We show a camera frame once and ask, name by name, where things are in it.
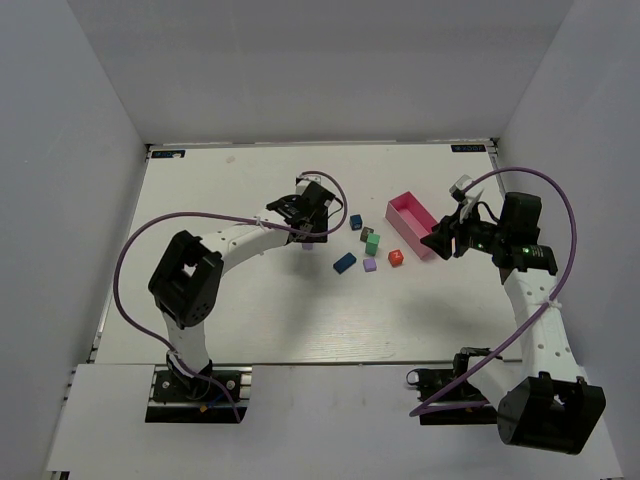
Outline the blue table label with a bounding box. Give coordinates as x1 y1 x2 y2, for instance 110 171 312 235
451 144 486 153
151 150 186 159

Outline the brown window wood block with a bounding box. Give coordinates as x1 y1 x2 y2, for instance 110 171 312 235
360 227 374 242

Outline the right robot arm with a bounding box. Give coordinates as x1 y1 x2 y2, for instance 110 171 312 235
415 192 606 455

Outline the small dark blue wood cube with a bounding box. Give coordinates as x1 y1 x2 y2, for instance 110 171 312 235
349 215 362 230

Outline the dark blue wood block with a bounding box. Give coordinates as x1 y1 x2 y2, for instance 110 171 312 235
333 252 357 274

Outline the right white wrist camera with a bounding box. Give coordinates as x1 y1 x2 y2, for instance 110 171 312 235
449 175 484 223

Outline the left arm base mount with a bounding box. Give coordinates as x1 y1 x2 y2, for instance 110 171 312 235
145 367 252 424

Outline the green hospital wood block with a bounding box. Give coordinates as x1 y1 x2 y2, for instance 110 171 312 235
365 233 380 256

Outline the left blue table label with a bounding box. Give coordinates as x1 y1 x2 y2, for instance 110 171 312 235
151 150 186 159

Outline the right blue table label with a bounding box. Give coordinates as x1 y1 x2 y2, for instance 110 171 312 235
451 144 486 153

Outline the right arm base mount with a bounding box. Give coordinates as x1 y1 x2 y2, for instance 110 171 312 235
406 347 497 426

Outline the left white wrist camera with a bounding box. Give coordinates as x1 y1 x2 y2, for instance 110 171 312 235
295 174 324 197

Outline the pink plastic box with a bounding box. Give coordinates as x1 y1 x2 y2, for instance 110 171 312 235
385 191 438 260

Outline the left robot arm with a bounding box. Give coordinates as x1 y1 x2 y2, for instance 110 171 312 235
149 177 336 398

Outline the red orange wood cube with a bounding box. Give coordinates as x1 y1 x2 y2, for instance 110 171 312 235
388 249 404 267

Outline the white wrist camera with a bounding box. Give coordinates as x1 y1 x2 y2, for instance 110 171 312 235
449 175 484 223
295 174 324 197

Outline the small lilac wood block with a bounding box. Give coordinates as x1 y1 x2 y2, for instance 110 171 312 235
363 258 377 273

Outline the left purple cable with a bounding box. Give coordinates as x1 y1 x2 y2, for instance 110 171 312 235
113 169 349 422

